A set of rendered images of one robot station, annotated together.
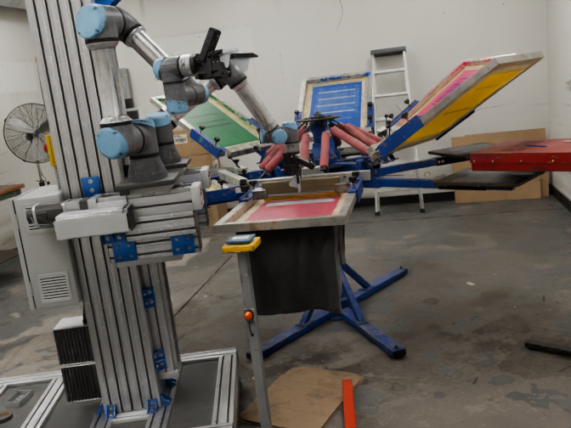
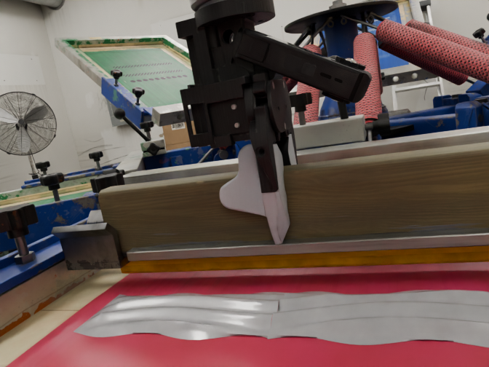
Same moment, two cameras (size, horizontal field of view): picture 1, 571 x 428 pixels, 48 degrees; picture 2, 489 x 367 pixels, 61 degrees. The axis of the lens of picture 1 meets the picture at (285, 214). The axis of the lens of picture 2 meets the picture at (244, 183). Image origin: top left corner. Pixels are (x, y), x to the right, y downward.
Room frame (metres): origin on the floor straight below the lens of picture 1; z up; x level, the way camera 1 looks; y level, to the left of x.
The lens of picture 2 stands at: (2.85, -0.11, 1.12)
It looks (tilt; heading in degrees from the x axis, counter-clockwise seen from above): 10 degrees down; 8
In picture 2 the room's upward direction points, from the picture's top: 10 degrees counter-clockwise
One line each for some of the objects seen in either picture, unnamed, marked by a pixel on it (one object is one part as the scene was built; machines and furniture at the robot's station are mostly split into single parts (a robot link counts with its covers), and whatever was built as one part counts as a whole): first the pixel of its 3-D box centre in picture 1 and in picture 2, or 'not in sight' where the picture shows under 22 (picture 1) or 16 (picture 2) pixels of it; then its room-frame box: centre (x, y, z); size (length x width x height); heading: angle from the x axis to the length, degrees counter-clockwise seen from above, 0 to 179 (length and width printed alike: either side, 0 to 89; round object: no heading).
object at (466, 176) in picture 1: (415, 181); not in sight; (3.60, -0.77, 0.91); 1.34 x 0.40 x 0.08; 47
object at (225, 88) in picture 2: (292, 163); (237, 79); (3.24, -0.07, 1.15); 0.09 x 0.08 x 0.12; 77
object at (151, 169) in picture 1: (146, 166); not in sight; (2.46, 0.51, 1.31); 0.15 x 0.15 x 0.10
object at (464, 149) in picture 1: (415, 164); not in sight; (4.26, -0.92, 0.91); 1.34 x 0.40 x 0.08; 107
